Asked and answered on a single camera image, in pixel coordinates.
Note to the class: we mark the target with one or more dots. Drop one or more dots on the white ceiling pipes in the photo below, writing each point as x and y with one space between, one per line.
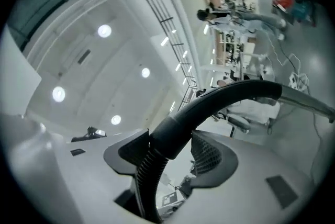
78 18

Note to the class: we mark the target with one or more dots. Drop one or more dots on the round ceiling light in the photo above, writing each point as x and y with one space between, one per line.
58 94
104 31
145 72
116 120

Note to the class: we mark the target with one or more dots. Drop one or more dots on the silver vacuum cleaner wand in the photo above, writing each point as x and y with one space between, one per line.
301 98

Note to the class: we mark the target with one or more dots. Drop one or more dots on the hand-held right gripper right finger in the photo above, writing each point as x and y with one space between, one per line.
248 165

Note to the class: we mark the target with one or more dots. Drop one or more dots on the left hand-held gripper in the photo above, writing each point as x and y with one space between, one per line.
170 199

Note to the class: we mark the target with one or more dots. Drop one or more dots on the group of ceiling strip lights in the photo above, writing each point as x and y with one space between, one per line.
165 40

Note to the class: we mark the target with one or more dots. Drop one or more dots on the black mezzanine railing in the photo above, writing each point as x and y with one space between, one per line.
167 19

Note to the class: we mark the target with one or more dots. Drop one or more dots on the white power strip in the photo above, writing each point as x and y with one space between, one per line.
295 81

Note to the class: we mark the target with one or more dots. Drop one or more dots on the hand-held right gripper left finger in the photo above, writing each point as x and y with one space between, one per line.
96 178

